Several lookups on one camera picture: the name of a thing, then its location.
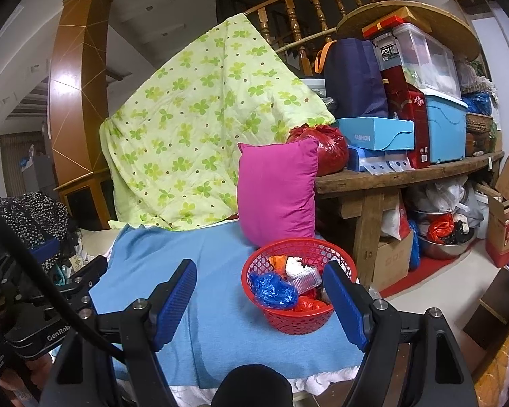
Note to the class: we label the clear storage box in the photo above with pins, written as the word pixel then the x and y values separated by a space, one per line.
pixel 420 59

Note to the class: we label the black dotted cloth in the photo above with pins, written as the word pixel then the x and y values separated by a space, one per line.
pixel 29 220

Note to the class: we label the round wooden board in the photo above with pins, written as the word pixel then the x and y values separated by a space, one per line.
pixel 407 12

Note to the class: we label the patterned cloth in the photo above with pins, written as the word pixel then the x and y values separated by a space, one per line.
pixel 78 258

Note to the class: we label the slim blue plastic bag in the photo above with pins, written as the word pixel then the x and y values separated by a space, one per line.
pixel 413 246

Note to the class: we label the blue blanket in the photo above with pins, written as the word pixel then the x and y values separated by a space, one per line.
pixel 212 284

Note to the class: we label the wicker basket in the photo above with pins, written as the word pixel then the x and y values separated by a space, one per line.
pixel 479 123

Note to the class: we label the flat red box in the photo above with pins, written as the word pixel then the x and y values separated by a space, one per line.
pixel 381 23

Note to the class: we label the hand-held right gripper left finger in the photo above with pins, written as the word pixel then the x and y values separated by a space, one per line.
pixel 174 301

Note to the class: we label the curved wooden cabinet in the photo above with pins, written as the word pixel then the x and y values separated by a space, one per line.
pixel 76 93

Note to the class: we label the white plastic bag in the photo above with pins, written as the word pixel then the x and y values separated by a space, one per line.
pixel 445 195

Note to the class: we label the orange plastic bag bundle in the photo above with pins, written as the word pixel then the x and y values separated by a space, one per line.
pixel 278 260

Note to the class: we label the large red plastic bag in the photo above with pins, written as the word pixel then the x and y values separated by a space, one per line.
pixel 322 144

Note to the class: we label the metal basin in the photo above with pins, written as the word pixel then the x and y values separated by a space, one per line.
pixel 445 248

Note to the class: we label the orange bag in basin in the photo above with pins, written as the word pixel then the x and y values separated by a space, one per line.
pixel 441 227

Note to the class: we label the dark brown box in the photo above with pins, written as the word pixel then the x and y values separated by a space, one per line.
pixel 492 305

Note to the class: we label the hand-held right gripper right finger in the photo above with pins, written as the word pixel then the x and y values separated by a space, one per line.
pixel 343 305

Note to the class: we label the red plastic basket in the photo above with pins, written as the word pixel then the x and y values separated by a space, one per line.
pixel 297 320

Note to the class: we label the teal garment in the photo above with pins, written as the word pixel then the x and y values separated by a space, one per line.
pixel 60 272

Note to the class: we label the grey storage box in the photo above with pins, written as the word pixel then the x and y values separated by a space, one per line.
pixel 34 174

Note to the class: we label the blue shoe box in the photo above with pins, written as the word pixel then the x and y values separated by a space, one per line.
pixel 377 133

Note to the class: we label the wooden stair railing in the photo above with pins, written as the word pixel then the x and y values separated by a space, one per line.
pixel 305 17

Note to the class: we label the tall red box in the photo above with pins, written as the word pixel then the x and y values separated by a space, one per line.
pixel 407 114

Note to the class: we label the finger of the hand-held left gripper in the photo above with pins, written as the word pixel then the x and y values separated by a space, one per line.
pixel 91 269
pixel 46 248

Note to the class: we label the crumpled blue plastic bag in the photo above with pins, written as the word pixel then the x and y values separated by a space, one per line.
pixel 477 104

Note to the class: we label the cream bed sheet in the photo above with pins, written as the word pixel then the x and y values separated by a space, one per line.
pixel 91 239

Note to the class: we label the clear plastic container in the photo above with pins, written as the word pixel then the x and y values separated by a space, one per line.
pixel 305 280

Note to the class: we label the green floral quilt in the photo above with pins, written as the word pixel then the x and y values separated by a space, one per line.
pixel 195 135

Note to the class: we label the blue storage bin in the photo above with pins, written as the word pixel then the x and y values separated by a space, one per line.
pixel 445 127

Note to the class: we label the red floor mat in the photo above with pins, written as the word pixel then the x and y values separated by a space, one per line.
pixel 411 280

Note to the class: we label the wooden bench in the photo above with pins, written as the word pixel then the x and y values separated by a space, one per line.
pixel 386 186

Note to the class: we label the white plastic bag wad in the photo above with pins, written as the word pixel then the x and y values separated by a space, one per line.
pixel 295 265

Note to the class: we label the dark cloth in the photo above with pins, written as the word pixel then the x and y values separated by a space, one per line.
pixel 252 386

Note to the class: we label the pink pillow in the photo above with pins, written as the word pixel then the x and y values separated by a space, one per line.
pixel 275 190

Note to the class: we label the plain cardboard box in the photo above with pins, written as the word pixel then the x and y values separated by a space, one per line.
pixel 390 254

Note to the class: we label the blue and white packet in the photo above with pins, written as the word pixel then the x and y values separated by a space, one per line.
pixel 377 163

